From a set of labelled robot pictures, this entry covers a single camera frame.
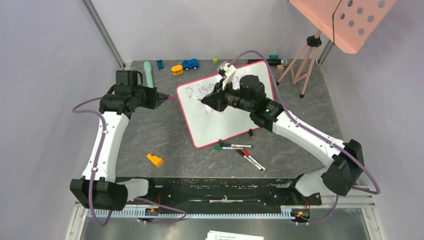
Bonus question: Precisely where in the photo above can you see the pink framed whiteboard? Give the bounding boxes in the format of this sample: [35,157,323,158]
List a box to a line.
[176,73,259,149]

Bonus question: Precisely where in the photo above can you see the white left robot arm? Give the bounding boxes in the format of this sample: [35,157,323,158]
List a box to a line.
[69,70,174,211]

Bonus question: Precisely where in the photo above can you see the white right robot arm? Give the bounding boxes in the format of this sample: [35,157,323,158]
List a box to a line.
[201,75,364,204]

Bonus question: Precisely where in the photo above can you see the blue whiteboard marker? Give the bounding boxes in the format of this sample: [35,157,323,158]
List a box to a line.
[220,143,253,148]

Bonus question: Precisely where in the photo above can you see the green whiteboard marker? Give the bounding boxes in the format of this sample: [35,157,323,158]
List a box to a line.
[213,146,244,150]

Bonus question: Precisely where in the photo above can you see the red whiteboard marker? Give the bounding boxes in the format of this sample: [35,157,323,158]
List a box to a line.
[241,149,267,172]

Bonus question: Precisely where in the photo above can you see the black whiteboard marker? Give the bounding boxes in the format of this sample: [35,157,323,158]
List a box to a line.
[236,149,263,171]

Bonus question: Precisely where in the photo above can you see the dark blue block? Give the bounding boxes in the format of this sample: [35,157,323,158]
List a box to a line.
[156,60,165,70]

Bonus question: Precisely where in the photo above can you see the yellow oval toy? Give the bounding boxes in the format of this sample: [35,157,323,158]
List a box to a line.
[171,64,184,76]

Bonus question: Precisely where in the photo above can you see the teal green toy microphone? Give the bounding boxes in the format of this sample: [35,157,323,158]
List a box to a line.
[143,61,155,88]

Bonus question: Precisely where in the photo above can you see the blue toy car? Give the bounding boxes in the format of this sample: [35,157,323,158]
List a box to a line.
[182,58,200,71]

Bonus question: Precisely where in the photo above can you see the wooden cube block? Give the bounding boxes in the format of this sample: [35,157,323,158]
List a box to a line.
[276,64,285,73]

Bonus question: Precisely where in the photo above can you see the black cylinder flashlight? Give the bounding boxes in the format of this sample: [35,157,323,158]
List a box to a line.
[247,58,288,67]

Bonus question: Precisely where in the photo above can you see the pink tripod stand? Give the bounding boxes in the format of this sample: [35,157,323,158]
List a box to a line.
[276,29,322,99]

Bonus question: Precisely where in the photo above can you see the orange wedge block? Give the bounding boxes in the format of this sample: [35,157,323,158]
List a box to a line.
[146,153,164,167]

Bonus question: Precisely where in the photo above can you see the pink perforated music stand tray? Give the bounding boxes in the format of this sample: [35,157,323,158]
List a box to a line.
[289,0,397,54]

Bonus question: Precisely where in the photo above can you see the white printed paper sheet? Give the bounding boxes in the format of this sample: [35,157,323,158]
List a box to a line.
[205,230,265,240]

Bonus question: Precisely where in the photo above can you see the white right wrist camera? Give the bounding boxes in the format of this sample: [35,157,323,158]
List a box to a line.
[216,61,237,90]

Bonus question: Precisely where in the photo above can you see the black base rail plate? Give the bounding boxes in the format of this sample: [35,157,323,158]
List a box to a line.
[144,177,322,214]

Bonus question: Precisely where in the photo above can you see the white comb cable duct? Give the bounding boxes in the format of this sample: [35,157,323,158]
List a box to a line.
[124,205,294,220]

